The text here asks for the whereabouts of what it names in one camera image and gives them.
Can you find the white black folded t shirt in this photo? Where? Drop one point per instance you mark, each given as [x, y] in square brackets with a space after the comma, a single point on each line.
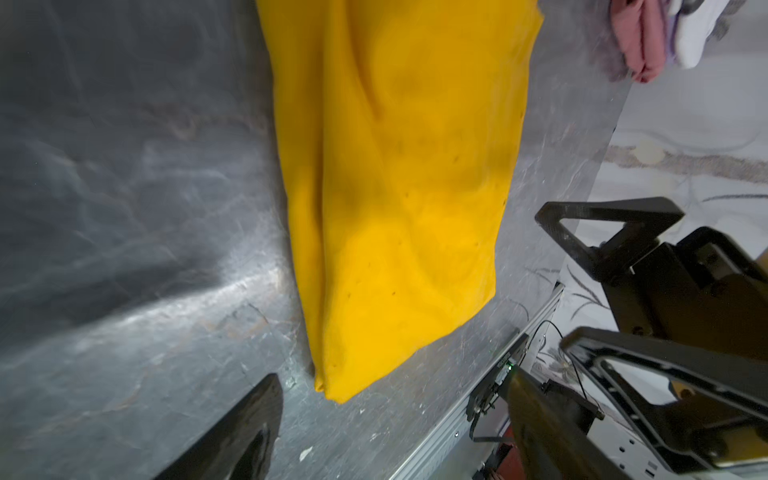
[696, 21]

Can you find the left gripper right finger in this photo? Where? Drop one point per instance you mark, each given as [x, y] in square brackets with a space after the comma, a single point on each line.
[550, 445]

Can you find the purple folded t shirt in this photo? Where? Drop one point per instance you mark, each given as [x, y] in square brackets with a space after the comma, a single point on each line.
[671, 30]

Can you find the pink folded t shirt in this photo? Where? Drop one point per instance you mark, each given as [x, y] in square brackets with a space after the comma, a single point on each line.
[639, 27]

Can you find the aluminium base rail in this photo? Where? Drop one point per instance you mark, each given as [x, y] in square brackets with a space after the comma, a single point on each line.
[465, 438]

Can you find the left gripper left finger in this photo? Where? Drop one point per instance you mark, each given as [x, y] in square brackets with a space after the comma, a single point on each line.
[241, 443]

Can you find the yellow t shirt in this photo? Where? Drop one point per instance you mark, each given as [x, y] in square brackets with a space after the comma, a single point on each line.
[398, 127]

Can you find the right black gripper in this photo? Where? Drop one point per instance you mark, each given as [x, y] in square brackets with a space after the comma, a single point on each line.
[687, 365]

